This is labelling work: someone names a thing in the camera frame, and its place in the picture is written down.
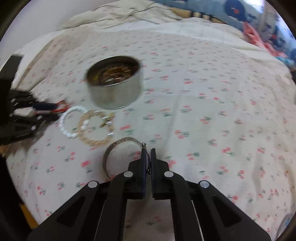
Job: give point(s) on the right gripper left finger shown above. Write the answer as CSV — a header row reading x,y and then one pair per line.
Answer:
x,y
97,211

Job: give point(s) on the striped white duvet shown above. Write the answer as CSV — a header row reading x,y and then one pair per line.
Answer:
x,y
146,15

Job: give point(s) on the round silver metal tin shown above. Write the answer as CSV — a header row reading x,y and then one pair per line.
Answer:
x,y
115,82

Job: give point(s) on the whale print blue curtain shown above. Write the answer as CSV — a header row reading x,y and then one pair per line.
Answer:
x,y
259,14

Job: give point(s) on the cherry print bed sheet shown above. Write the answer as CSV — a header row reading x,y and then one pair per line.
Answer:
x,y
212,113

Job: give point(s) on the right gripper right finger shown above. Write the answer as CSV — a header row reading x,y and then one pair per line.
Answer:
x,y
199,210

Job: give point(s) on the silver metal bangle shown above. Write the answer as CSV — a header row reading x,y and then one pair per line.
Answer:
x,y
115,144

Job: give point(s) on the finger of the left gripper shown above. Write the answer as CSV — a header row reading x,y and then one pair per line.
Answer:
x,y
46,107

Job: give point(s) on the pink crumpled cloth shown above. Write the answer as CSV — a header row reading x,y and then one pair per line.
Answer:
x,y
252,36

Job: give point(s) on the striped tan pillow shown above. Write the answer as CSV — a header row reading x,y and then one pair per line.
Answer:
x,y
183,13

